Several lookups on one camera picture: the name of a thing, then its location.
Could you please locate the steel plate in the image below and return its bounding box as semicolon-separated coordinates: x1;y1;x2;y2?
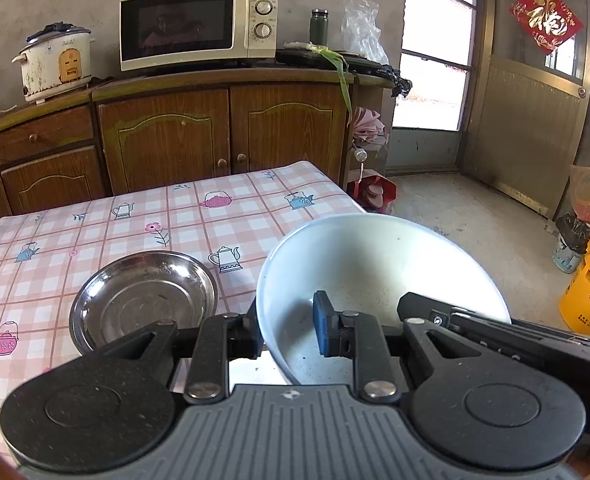
69;251;219;356

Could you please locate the pink plastic bag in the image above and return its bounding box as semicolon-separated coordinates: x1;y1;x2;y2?
350;106;390;153

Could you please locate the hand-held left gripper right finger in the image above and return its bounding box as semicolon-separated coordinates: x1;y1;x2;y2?
313;291;480;406

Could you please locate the green thermos bottle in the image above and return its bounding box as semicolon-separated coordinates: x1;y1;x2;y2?
310;8;329;46

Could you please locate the plain white ceramic bowl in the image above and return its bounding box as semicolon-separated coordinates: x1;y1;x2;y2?
256;212;513;386

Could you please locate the white rice cooker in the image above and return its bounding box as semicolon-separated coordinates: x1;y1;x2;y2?
12;22;97;105

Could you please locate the clear plastic bag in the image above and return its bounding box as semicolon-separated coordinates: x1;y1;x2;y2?
341;0;390;66

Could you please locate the red gift bag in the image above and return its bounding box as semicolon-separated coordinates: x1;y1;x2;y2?
347;170;398;216

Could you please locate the dark rag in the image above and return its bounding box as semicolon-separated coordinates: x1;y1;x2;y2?
27;21;79;43

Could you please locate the pink checked teapot tablecloth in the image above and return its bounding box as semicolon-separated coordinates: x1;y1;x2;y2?
0;160;368;461

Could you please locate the green onion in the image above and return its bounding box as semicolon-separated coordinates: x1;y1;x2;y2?
282;40;354;123

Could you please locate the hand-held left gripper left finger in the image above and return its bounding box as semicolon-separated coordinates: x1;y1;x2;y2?
92;300;266;406

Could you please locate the cream microwave oven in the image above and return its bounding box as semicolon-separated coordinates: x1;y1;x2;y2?
120;0;279;72

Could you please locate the window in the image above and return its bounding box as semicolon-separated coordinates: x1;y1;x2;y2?
392;0;477;132

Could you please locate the small paint can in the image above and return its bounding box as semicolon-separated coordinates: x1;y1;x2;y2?
552;214;590;274

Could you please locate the metal door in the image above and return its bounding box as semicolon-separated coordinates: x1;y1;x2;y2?
462;0;590;221

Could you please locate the wooden two-door cabinet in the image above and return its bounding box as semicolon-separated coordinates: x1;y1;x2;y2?
92;67;393;196

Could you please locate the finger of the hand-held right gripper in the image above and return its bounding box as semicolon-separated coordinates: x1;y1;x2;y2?
397;291;573;356

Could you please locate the black flat griddle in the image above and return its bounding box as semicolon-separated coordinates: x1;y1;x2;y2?
276;49;410;98

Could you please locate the red paper decoration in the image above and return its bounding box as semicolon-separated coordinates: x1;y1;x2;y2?
510;0;584;56

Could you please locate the wooden cabinet with drawers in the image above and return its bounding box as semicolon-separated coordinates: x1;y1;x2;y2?
0;102;108;251

